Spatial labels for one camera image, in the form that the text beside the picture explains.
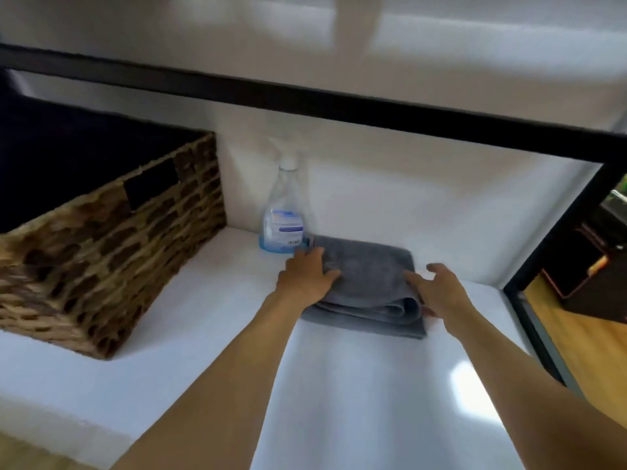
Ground person's right hand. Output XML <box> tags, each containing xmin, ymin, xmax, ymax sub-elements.
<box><xmin>402</xmin><ymin>262</ymin><xmax>474</xmax><ymax>334</ymax></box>

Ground person's left hand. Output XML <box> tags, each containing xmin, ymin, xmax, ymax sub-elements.
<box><xmin>276</xmin><ymin>247</ymin><xmax>342</xmax><ymax>310</ymax></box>

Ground gray towel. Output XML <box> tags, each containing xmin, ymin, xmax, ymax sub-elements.
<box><xmin>300</xmin><ymin>235</ymin><xmax>428</xmax><ymax>340</ymax></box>

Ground person's right forearm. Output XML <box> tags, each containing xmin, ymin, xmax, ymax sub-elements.
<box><xmin>437</xmin><ymin>308</ymin><xmax>627</xmax><ymax>470</ymax></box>

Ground person's left forearm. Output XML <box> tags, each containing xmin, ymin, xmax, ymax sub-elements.
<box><xmin>112</xmin><ymin>292</ymin><xmax>319</xmax><ymax>470</ymax></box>

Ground clear spray bottle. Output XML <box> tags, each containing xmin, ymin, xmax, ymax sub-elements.
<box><xmin>259</xmin><ymin>137</ymin><xmax>314</xmax><ymax>254</ymax></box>

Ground dark wooden cabinet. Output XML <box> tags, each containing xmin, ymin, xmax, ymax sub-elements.
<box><xmin>538</xmin><ymin>175</ymin><xmax>627</xmax><ymax>324</ymax></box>

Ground brown woven wicker basket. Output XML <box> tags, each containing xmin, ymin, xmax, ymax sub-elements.
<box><xmin>0</xmin><ymin>132</ymin><xmax>227</xmax><ymax>362</ymax></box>

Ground dark fabric basket liner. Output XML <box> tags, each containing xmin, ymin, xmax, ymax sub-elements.
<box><xmin>0</xmin><ymin>68</ymin><xmax>207</xmax><ymax>235</ymax></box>

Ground black metal shelf frame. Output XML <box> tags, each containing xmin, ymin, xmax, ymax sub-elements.
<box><xmin>0</xmin><ymin>43</ymin><xmax>627</xmax><ymax>393</ymax></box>

